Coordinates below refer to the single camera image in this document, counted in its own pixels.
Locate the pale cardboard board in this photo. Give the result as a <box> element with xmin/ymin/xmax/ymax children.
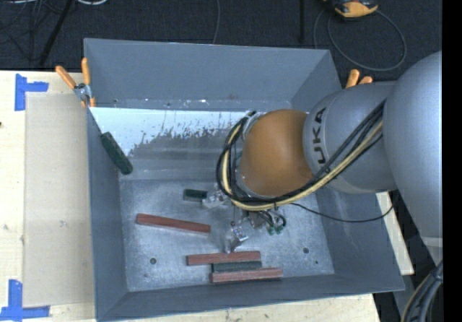
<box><xmin>22</xmin><ymin>92</ymin><xmax>96</xmax><ymax>309</ymax></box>

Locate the grey metal bin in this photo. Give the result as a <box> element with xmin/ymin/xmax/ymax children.
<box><xmin>82</xmin><ymin>38</ymin><xmax>406</xmax><ymax>322</ymax></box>

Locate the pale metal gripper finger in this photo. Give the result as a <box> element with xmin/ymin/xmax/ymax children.
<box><xmin>201</xmin><ymin>189</ymin><xmax>231</xmax><ymax>210</ymax></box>
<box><xmin>224</xmin><ymin>225</ymin><xmax>250</xmax><ymax>254</ymax></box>

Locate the red-brown flat block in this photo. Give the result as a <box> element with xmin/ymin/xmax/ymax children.
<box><xmin>186</xmin><ymin>251</ymin><xmax>262</xmax><ymax>267</ymax></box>
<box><xmin>209</xmin><ymin>266</ymin><xmax>284</xmax><ymax>284</ymax></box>
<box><xmin>136</xmin><ymin>212</ymin><xmax>212</xmax><ymax>235</ymax></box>

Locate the dark green flat block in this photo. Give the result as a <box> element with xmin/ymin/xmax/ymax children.
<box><xmin>182</xmin><ymin>188</ymin><xmax>209</xmax><ymax>203</ymax></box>
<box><xmin>100</xmin><ymin>131</ymin><xmax>134</xmax><ymax>175</ymax></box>
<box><xmin>211</xmin><ymin>260</ymin><xmax>263</xmax><ymax>274</ymax></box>

